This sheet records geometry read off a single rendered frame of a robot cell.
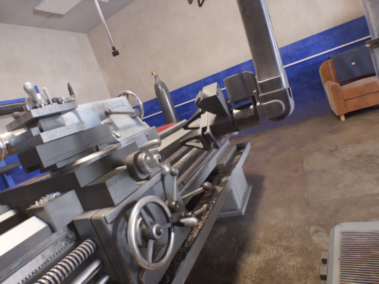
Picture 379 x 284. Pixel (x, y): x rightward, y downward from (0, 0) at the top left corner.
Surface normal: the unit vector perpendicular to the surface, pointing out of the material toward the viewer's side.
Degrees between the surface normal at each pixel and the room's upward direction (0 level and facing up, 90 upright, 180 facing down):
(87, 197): 90
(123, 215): 90
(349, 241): 0
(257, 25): 84
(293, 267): 0
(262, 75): 72
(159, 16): 90
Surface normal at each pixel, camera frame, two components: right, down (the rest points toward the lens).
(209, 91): -0.51, -0.61
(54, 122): 0.83, -0.24
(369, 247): -0.34, -0.93
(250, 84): -0.52, 0.19
